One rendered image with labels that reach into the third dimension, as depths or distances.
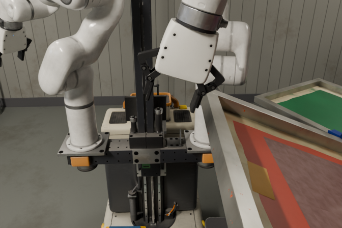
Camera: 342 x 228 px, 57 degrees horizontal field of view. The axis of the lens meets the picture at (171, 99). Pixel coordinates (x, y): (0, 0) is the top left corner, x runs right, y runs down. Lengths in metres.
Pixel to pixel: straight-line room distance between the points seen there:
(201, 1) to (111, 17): 0.40
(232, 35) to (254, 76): 3.08
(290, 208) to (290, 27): 3.44
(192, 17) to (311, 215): 0.44
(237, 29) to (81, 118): 0.57
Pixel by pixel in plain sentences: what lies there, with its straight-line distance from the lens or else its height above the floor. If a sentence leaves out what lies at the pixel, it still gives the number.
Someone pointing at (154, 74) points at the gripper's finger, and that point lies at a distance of 0.58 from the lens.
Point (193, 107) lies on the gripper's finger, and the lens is 0.61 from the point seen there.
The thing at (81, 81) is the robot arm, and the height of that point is 1.39.
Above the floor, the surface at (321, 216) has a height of 1.28.
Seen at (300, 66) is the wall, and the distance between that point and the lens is 4.21.
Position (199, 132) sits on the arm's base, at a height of 1.19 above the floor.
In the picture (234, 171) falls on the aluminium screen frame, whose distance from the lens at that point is 0.59.
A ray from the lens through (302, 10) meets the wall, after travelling 4.01.
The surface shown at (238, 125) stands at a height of 1.33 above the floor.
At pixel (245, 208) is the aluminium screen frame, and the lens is 0.52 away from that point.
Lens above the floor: 1.75
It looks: 25 degrees down
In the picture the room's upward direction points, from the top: straight up
